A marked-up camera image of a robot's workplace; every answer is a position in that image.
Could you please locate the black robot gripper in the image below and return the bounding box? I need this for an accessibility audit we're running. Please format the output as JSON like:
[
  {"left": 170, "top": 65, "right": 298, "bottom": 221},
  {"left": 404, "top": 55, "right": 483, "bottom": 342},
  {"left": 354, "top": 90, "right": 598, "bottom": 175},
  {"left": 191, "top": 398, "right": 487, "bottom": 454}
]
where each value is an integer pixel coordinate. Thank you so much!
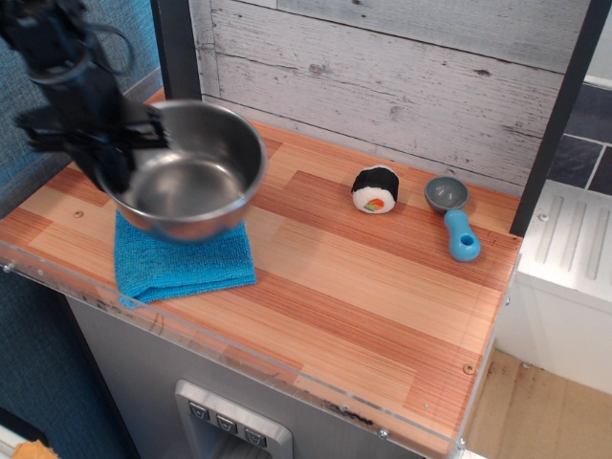
[{"left": 1, "top": 1, "right": 166, "bottom": 193}]

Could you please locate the silver steel pot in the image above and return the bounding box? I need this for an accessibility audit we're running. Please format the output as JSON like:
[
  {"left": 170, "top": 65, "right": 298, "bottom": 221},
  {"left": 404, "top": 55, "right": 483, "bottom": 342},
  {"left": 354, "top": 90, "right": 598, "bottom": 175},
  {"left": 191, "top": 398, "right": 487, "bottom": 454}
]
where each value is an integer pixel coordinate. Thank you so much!
[{"left": 95, "top": 100, "right": 268, "bottom": 243}]

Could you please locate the blue folded cloth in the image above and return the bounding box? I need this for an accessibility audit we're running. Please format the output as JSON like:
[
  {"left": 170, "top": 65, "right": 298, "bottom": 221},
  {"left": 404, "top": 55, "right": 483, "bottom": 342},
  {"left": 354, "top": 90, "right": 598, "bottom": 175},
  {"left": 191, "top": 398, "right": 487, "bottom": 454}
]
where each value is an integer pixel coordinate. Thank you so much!
[{"left": 114, "top": 213, "right": 256, "bottom": 309}]

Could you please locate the clear acrylic edge guard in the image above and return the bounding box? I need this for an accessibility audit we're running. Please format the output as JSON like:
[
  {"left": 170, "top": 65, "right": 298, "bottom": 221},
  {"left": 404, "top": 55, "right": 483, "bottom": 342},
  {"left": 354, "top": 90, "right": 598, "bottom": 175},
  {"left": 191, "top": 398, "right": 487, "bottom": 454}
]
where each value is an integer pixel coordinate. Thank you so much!
[{"left": 1, "top": 243, "right": 468, "bottom": 458}]

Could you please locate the silver dispenser button panel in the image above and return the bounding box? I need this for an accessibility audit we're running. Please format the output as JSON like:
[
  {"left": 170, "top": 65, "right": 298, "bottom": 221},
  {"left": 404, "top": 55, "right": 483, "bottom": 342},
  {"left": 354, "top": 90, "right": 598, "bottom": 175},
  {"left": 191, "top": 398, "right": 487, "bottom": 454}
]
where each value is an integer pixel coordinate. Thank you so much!
[{"left": 175, "top": 380, "right": 294, "bottom": 458}]

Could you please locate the plush sushi roll toy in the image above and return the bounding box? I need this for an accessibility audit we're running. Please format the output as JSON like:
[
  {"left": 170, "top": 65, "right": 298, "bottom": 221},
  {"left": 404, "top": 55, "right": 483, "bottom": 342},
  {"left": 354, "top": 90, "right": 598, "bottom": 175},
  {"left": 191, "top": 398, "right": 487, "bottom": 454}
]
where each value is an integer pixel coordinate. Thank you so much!
[{"left": 351, "top": 164, "right": 400, "bottom": 214}]

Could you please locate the orange object bottom left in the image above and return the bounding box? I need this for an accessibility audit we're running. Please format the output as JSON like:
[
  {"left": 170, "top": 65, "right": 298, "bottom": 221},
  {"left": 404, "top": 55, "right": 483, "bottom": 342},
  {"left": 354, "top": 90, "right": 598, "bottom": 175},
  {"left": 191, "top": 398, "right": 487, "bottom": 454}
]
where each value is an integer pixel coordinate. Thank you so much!
[{"left": 11, "top": 441, "right": 59, "bottom": 459}]

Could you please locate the grey blue toy scoop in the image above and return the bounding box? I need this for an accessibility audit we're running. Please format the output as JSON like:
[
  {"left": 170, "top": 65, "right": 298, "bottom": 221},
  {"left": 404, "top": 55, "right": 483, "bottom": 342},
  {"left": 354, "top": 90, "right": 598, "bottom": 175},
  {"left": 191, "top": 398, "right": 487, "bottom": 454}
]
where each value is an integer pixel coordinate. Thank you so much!
[{"left": 424, "top": 176, "right": 481, "bottom": 262}]

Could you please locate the white grooved side cabinet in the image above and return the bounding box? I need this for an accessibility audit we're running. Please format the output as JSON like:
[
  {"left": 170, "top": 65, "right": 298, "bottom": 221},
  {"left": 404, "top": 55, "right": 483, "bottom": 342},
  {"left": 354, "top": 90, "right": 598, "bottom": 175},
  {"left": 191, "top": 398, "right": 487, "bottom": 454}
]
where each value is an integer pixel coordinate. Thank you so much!
[{"left": 496, "top": 181, "right": 611, "bottom": 393}]

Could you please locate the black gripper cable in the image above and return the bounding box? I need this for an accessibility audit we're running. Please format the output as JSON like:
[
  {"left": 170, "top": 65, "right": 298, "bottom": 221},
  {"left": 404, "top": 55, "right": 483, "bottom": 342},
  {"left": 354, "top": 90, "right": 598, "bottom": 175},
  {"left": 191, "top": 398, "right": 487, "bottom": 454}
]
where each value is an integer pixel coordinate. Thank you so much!
[{"left": 26, "top": 21, "right": 136, "bottom": 87}]

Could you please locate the dark left cabinet post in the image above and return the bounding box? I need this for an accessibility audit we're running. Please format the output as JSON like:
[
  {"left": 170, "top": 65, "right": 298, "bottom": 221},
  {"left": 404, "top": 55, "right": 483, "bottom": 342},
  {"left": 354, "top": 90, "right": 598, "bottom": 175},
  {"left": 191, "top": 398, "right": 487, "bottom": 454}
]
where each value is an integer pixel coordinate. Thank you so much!
[{"left": 150, "top": 0, "right": 201, "bottom": 100}]

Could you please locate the dark cabinet post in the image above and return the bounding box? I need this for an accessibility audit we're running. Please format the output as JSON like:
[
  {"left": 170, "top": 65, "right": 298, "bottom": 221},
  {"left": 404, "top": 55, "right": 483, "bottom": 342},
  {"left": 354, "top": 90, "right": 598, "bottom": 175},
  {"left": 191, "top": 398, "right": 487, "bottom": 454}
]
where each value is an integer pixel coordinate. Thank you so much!
[
  {"left": 510, "top": 0, "right": 611, "bottom": 237},
  {"left": 150, "top": 0, "right": 201, "bottom": 100}
]

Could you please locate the dark right cabinet post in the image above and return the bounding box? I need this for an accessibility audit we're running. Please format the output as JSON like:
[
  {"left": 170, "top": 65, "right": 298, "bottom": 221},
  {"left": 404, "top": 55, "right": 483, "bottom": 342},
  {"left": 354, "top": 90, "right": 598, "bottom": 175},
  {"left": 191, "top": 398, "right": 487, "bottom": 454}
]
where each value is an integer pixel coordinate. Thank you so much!
[{"left": 510, "top": 0, "right": 611, "bottom": 237}]

